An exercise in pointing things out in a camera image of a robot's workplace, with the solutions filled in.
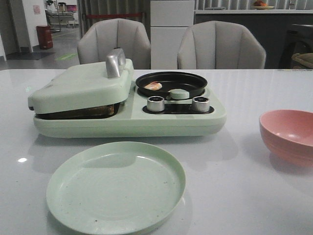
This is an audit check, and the orange shrimp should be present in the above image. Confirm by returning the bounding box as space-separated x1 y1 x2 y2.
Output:
144 82 162 91

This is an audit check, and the breakfast maker lid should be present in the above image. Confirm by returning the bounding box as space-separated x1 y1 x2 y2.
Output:
28 58 134 114

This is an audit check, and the pink bowl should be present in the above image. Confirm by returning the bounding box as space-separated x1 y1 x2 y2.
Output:
259 110 313 167

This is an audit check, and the mint green breakfast maker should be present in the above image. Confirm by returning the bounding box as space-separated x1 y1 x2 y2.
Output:
34 74 226 138

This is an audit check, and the silver left control knob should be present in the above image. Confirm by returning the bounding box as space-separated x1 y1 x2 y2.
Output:
147 96 165 112

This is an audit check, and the silver control knob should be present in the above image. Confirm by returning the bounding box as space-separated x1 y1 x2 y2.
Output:
191 96 210 113
147 96 165 112

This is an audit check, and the silver right control knob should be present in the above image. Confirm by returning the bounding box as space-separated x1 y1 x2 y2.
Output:
191 96 210 113

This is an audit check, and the black round frying pan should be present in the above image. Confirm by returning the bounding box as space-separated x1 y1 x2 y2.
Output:
135 71 207 99

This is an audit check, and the mint green plate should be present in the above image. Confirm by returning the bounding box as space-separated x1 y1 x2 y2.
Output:
46 141 186 235

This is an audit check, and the grey right chair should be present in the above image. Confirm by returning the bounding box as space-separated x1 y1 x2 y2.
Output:
177 21 267 70

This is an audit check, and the grey chair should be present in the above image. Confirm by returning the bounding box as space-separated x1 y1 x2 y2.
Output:
177 21 267 70
77 19 151 70

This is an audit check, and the grey left chair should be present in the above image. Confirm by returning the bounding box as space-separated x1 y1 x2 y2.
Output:
77 19 151 70

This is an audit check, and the white cabinet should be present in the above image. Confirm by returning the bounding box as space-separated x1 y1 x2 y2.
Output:
150 0 195 70

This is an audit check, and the red bin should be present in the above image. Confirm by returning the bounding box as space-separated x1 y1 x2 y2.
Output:
36 25 53 49

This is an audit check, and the fruit bowl on counter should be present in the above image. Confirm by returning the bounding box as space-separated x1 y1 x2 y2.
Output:
252 0 274 10

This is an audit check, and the dark washing machine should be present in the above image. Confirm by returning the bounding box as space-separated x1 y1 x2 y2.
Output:
279 24 313 69

